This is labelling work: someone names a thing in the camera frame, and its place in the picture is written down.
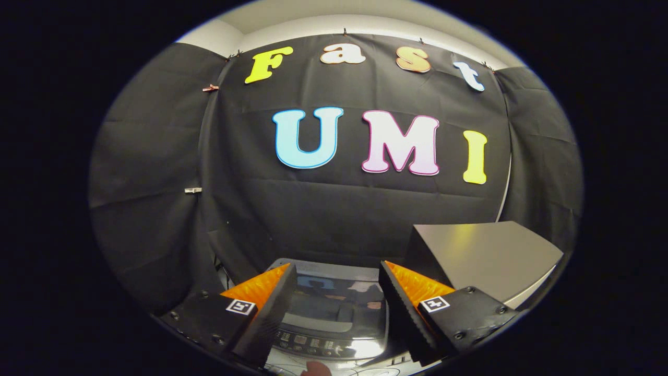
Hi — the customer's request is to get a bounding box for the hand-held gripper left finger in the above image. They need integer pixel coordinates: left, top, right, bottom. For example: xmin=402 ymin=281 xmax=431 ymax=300
xmin=159 ymin=263 xmax=298 ymax=367

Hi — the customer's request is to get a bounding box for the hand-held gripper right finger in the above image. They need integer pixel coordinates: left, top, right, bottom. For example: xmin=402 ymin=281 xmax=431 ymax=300
xmin=378 ymin=260 xmax=522 ymax=367

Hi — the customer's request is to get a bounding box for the grey washing machine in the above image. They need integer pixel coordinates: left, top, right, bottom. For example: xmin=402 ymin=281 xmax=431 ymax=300
xmin=264 ymin=258 xmax=392 ymax=366

